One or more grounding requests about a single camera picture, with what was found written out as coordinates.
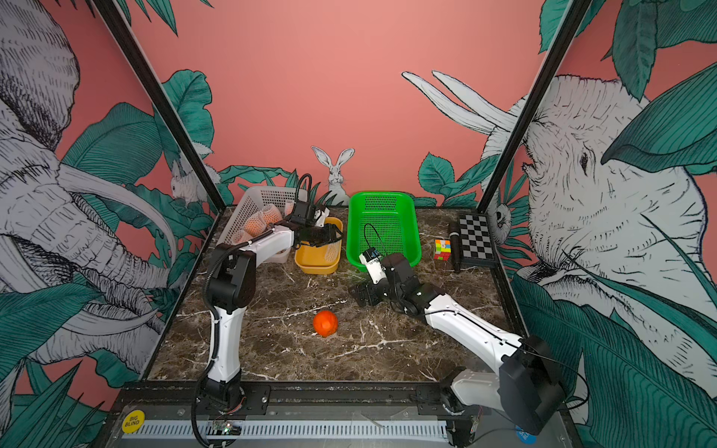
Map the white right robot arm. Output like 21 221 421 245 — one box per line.
349 248 567 435

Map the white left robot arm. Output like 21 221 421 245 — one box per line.
197 221 343 412

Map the yellow plastic tub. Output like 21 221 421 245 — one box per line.
294 237 343 276

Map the colourful rubiks cube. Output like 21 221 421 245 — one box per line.
433 239 452 261

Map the white plastic perforated basket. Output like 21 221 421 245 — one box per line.
210 186 308 266

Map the netted orange lower left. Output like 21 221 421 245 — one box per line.
231 230 252 245

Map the green plastic perforated basket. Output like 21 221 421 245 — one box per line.
345 192 422 273

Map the black cylindrical microphone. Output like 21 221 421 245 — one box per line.
448 221 461 274

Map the black white folding chessboard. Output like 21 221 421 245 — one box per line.
459 214 497 268

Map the blue round sticker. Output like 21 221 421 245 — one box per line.
515 427 537 445

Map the yellow round sticker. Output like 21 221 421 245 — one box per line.
121 410 146 434

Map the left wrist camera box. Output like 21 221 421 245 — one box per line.
288 201 330 227

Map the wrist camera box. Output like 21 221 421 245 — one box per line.
288 201 330 227
360 248 387 285

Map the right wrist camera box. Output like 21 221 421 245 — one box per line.
360 248 387 285

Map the white slotted front rail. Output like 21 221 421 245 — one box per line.
121 419 449 442

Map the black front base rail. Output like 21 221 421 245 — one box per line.
111 380 539 418

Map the black frame post left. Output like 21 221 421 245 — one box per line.
91 0 226 214

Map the black frame post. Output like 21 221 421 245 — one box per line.
476 0 591 213
91 0 226 214

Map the black frame post right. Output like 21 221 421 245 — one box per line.
476 0 591 213

